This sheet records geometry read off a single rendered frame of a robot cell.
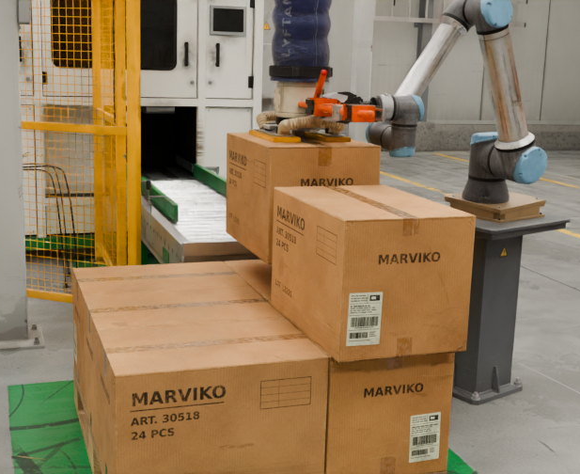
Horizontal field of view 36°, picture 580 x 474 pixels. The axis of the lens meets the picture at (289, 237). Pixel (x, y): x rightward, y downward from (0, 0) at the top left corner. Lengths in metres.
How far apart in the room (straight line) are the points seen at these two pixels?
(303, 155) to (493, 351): 1.30
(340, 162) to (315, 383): 0.85
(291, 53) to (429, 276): 1.07
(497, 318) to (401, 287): 1.33
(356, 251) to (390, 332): 0.26
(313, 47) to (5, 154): 1.64
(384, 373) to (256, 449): 0.43
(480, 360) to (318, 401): 1.33
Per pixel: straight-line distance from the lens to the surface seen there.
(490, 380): 3.81
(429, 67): 3.33
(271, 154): 2.93
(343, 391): 2.55
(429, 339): 2.55
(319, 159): 2.98
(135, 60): 4.26
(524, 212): 3.66
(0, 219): 4.23
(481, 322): 3.67
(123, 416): 2.40
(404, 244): 2.43
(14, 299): 4.31
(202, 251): 3.63
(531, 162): 3.47
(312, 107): 3.01
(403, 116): 3.12
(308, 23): 3.18
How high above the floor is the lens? 1.36
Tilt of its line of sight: 12 degrees down
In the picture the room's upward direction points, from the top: 2 degrees clockwise
